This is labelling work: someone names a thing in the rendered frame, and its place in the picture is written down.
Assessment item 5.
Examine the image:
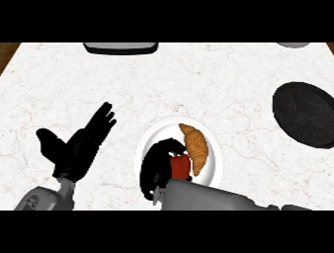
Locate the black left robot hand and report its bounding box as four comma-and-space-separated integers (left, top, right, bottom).
35, 101, 118, 183

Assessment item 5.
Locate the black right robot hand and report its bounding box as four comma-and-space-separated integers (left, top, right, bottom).
140, 137, 193, 202

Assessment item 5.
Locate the red bell pepper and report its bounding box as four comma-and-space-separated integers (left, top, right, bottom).
168, 153, 192, 182

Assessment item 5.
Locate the white plate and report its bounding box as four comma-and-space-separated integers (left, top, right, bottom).
134, 116, 223, 191

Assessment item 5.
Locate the black frying pan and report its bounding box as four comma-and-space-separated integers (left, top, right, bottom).
272, 81, 334, 154

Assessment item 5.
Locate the brown croissant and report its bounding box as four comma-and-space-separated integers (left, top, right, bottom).
177, 123, 210, 178

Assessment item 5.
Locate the grey round object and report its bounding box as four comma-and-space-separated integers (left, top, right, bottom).
276, 42, 312, 49

